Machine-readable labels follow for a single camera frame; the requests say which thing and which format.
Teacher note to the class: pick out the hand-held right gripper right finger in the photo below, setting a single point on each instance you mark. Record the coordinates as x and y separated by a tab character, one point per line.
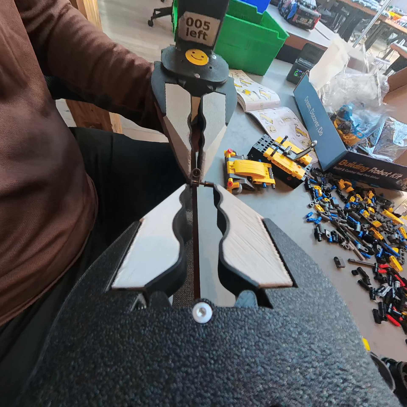
254	251

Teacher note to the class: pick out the person's black trousers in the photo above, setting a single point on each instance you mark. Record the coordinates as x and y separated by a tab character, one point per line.
127	165

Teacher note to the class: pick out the yellow curved panel assembly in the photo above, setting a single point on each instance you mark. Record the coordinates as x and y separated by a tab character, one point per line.
248	168

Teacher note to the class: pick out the grey desk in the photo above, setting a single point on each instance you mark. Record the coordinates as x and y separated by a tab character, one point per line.
286	222

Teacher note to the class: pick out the yellow curved panel piece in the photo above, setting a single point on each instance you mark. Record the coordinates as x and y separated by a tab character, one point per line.
366	344

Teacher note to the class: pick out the toy race car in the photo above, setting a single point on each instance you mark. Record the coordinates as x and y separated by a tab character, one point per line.
300	16

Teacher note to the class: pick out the pile of small building pieces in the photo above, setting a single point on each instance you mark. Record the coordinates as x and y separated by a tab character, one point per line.
359	222

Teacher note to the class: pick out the wood edged table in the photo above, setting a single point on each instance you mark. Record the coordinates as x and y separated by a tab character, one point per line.
321	33

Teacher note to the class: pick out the person's left forearm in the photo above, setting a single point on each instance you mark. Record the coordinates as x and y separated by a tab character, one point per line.
95	63

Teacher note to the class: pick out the black chair base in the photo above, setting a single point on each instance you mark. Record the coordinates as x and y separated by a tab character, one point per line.
159	12

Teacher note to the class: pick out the clear plastic bags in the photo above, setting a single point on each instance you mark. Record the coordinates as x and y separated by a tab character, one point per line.
356	95

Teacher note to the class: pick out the black rubber tyre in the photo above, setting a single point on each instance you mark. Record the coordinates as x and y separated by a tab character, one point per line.
400	375

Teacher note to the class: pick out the open instruction booklet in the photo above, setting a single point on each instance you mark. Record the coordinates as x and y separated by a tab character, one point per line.
270	114

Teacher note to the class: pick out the green plastic bin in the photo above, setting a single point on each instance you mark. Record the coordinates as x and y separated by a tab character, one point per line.
251	44

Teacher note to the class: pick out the wooden leg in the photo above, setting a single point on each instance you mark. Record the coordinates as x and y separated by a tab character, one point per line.
92	111

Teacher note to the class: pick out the blue plastic bin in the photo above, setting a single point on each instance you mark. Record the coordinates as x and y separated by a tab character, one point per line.
251	5

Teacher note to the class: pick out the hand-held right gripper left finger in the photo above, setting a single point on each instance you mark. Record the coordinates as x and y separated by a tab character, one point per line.
152	251

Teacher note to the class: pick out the dark grey gear wheel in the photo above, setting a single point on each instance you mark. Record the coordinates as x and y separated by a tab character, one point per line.
383	370

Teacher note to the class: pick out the dark blue kit box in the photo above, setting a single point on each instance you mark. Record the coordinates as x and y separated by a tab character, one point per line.
314	120

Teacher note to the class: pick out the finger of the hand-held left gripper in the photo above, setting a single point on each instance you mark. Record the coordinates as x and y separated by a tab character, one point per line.
214	114
176	114

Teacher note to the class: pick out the dark grey sleeve piece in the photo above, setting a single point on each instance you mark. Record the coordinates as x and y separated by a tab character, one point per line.
339	261

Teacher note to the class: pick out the grey holed connector piece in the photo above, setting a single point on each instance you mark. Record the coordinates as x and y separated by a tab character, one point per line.
195	173

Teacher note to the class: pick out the black block with yellow beams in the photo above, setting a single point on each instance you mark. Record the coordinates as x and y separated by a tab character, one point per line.
286	162

